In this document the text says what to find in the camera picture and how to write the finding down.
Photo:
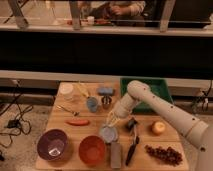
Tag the small metal cup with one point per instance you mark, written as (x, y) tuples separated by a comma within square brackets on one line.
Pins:
[(106, 101)]

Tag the wooden handled brush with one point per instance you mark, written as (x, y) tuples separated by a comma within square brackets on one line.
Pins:
[(84, 91)]

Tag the clear plastic jar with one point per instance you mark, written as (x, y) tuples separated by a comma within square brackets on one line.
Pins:
[(66, 90)]

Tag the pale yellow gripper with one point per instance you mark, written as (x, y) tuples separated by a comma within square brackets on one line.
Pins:
[(112, 119)]

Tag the blue cup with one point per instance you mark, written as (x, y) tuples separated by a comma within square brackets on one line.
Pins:
[(92, 104)]

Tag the red bowl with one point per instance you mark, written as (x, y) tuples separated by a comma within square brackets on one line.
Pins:
[(92, 150)]

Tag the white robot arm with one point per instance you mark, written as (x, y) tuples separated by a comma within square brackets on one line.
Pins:
[(197, 132)]

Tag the person behind window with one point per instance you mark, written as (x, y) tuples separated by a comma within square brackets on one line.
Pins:
[(120, 13)]

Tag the wooden cutting board table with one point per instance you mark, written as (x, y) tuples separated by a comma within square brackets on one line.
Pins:
[(141, 161)]

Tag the purple bowl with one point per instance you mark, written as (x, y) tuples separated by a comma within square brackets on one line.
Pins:
[(52, 144)]

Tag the grey sharpening block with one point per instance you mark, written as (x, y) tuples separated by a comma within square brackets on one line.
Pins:
[(115, 155)]

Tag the yellow apple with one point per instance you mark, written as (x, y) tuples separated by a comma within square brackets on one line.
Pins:
[(158, 127)]

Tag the green plastic tray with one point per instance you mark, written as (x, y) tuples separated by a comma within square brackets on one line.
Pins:
[(158, 87)]

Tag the light blue towel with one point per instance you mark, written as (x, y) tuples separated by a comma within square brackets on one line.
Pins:
[(108, 134)]

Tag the black binder clip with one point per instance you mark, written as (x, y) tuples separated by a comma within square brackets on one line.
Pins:
[(131, 123)]

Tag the orange carrot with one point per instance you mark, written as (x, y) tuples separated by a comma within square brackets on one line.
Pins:
[(78, 122)]

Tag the blue sponge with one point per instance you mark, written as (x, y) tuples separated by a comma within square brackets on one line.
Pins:
[(105, 91)]

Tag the dark red grapes bunch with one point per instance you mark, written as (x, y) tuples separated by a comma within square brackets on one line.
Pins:
[(168, 155)]

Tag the black handled knife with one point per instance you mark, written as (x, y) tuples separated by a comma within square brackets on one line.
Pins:
[(132, 148)]

